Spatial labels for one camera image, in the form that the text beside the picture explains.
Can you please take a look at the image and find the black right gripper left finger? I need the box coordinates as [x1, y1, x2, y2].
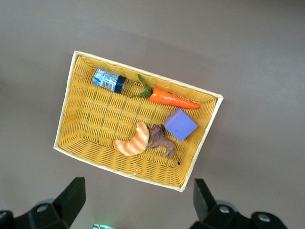
[0, 177, 86, 229]

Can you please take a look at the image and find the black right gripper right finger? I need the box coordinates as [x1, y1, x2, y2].
[193, 178, 289, 229]

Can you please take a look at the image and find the brown toy lion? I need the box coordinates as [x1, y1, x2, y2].
[145, 124, 181, 166]

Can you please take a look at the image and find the purple cube block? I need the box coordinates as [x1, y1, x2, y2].
[164, 107, 199, 143]

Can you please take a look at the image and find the yellow woven rectangular basket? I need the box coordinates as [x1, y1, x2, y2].
[53, 50, 224, 193]

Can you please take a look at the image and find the striped toy croissant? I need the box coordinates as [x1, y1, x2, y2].
[112, 121, 151, 157]

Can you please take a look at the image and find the orange toy carrot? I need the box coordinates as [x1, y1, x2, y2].
[129, 74, 202, 110]

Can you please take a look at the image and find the small blue-label black-cap bottle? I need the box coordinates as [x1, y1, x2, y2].
[92, 68, 128, 94]

